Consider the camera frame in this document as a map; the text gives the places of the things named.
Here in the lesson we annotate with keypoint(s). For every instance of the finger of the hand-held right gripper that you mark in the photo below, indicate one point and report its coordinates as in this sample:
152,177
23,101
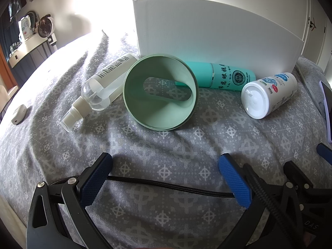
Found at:
325,153
297,176

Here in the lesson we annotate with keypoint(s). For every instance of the white wardrobe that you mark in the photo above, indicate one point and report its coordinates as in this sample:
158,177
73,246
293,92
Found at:
319,18

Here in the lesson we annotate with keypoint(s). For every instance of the grey plush pillow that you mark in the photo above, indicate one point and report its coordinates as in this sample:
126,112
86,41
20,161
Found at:
308,70

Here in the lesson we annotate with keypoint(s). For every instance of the small desk fan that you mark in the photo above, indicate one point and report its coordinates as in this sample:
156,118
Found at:
46,26

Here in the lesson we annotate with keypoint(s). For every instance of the pale green slotted cup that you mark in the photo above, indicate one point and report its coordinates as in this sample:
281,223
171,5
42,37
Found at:
160,114

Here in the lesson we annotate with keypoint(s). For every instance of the clear spray bottle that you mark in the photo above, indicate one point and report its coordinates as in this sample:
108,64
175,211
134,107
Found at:
103,83

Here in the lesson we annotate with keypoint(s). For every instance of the white side shelf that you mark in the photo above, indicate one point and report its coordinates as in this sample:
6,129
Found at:
28,45

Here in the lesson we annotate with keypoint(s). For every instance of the grey patterned bedsheet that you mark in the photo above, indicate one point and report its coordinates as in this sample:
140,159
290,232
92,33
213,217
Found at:
166,145

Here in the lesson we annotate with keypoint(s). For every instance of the small white blue-label bottle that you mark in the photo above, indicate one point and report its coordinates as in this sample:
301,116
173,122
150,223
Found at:
269,93

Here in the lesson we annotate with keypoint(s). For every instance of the small white charger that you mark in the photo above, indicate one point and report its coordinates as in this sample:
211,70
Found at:
18,114

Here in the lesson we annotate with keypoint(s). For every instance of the smartphone with purple case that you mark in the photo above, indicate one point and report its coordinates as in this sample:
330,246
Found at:
326,103

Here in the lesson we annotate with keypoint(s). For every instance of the teal tube bottle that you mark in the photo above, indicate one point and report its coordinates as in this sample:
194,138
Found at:
228,76

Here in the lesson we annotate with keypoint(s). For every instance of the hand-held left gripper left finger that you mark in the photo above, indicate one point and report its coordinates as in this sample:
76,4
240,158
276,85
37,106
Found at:
96,179

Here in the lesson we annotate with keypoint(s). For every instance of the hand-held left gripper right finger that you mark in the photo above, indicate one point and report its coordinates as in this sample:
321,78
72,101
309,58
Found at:
234,181

